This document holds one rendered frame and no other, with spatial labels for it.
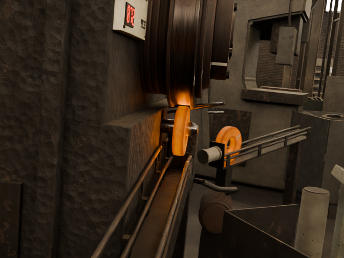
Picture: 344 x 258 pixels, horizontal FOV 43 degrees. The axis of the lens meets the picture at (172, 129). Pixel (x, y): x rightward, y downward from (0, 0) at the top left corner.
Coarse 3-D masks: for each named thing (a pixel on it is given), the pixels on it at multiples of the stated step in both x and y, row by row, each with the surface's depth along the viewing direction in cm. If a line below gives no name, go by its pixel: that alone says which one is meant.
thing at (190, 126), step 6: (162, 120) 135; (168, 120) 135; (162, 126) 134; (168, 126) 134; (186, 126) 133; (192, 126) 133; (162, 132) 135; (168, 132) 135; (186, 132) 134; (192, 132) 134
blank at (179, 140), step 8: (176, 112) 131; (184, 112) 130; (176, 120) 129; (184, 120) 129; (176, 128) 128; (184, 128) 129; (176, 136) 128; (184, 136) 131; (176, 144) 130; (184, 144) 134; (176, 152) 132; (184, 152) 136
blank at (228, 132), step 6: (228, 126) 183; (222, 132) 180; (228, 132) 180; (234, 132) 184; (216, 138) 180; (222, 138) 178; (228, 138) 181; (234, 138) 185; (240, 138) 188; (234, 144) 186; (240, 144) 188; (228, 150) 186
